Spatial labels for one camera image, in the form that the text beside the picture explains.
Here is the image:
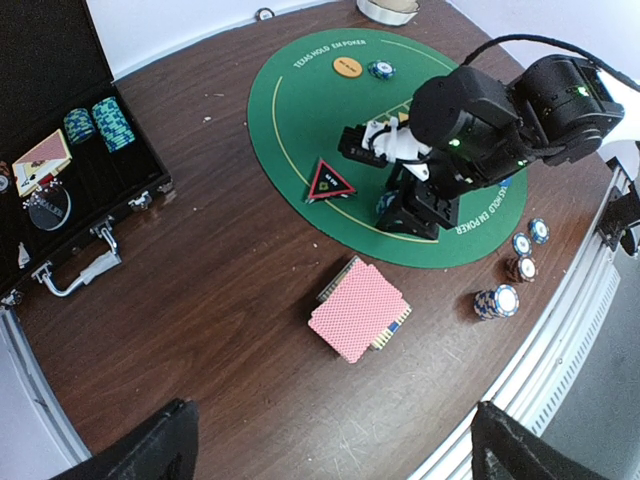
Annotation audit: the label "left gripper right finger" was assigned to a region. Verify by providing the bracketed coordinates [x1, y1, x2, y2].
[471, 401, 604, 479]

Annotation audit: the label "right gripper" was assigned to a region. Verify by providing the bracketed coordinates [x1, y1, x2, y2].
[375, 167, 460, 240]

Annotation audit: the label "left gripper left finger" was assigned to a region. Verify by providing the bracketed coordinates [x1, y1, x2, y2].
[56, 398, 199, 479]

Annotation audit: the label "fifty chips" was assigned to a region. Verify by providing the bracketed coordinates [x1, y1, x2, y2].
[375, 190, 398, 216]
[367, 60, 396, 80]

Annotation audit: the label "triangular all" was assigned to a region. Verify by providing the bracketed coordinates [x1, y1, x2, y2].
[306, 158, 357, 204]

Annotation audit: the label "blue green fifty chip stack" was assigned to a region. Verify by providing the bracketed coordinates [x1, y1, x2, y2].
[512, 218, 551, 257]

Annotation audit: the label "blue peach ten chip stack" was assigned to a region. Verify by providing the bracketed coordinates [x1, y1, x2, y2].
[473, 284, 520, 320]

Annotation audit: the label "orange big blind button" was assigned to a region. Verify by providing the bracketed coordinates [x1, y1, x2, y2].
[332, 57, 363, 79]

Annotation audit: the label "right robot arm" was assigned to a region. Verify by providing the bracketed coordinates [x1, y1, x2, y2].
[362, 55, 624, 240]

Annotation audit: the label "gold blue card box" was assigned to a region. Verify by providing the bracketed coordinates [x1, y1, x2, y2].
[314, 254, 414, 354]

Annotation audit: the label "red-backed card deck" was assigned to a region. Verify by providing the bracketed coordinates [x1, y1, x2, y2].
[307, 262, 407, 365]

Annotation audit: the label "brown hundred chip stack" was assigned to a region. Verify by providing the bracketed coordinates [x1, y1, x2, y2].
[503, 256, 537, 283]

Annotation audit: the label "round green poker mat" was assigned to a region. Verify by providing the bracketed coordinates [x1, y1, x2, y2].
[248, 28, 528, 269]

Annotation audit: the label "lower white bowl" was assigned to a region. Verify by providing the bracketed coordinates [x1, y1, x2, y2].
[356, 0, 420, 26]

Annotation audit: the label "clear dealer button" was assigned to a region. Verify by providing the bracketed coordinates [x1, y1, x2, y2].
[23, 182, 72, 232]

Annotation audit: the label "black poker case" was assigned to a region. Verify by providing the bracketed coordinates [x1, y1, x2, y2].
[1, 1, 172, 306]

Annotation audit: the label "red card deck in case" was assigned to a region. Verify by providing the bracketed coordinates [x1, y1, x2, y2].
[12, 129, 72, 198]

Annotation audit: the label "teal chips in case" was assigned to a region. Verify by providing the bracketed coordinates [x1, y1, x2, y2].
[91, 96, 136, 153]

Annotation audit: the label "blue green chips in case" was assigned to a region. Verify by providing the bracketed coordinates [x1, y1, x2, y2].
[63, 108, 97, 145]

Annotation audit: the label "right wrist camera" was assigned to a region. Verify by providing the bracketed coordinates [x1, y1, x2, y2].
[338, 117, 432, 181]

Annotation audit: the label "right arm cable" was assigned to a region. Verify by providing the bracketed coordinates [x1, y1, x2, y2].
[459, 33, 640, 94]

